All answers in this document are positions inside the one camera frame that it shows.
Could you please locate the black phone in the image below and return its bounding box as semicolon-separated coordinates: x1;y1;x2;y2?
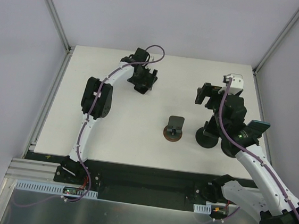
205;115;220;138
127;76;158;94
247;120;271;136

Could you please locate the black phone stand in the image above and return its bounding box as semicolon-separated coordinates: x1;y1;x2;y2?
195;121;218;149
220;138;241;159

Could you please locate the brown disc small stand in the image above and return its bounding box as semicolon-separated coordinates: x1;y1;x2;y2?
163;115;185;142

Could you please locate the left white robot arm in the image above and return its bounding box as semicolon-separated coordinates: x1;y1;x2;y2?
63;45;165;184

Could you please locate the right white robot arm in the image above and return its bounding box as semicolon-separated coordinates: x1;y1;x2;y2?
195;83;299;224

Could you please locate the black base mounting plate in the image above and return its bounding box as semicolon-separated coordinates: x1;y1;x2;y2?
54;157;227;212

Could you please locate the metal sheet front panel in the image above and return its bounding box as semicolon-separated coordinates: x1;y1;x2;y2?
1;189;256;224

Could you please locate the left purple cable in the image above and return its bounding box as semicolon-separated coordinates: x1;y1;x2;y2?
71;38;167;211

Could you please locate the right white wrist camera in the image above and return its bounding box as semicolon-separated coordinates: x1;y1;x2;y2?
219;73;244;95

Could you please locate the right aluminium frame post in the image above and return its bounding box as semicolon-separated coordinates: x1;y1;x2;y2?
253;7;299;76

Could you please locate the aluminium frame post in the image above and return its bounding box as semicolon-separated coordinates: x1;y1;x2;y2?
44;0;72;53
253;7;299;76

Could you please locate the right white cable duct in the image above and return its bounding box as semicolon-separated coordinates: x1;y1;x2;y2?
193;204;212;215

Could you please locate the white cable duct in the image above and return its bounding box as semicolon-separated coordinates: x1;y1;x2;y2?
193;204;212;215
15;180;98;199

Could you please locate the left aluminium frame post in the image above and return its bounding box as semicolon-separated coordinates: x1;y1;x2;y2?
44;0;72;53

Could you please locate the front aluminium rail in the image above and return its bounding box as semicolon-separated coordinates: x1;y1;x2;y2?
5;158;59;183

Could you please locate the left white cable duct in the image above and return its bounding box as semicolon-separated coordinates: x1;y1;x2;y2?
15;180;98;199

